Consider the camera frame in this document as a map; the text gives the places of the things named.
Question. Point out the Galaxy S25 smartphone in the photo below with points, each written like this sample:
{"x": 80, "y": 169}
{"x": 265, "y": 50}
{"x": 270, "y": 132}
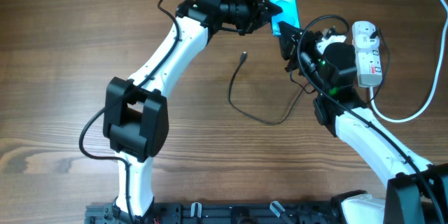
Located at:
{"x": 289, "y": 15}

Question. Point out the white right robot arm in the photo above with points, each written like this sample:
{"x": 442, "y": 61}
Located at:
{"x": 416, "y": 189}

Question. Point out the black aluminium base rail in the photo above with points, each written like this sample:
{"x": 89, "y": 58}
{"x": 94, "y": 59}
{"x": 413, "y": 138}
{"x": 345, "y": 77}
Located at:
{"x": 274, "y": 212}

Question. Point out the white power strip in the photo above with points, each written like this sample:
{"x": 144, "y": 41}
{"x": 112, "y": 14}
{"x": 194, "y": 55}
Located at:
{"x": 368, "y": 64}

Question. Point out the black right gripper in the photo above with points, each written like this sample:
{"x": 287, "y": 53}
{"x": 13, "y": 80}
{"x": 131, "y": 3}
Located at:
{"x": 288, "y": 45}

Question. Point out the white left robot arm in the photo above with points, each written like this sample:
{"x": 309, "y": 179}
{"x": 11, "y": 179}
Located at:
{"x": 136, "y": 117}

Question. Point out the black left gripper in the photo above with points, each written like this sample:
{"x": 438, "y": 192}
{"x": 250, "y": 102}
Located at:
{"x": 259, "y": 14}

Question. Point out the white charger plug adapter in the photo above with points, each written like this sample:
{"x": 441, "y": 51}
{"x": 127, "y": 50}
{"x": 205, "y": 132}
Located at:
{"x": 364, "y": 43}

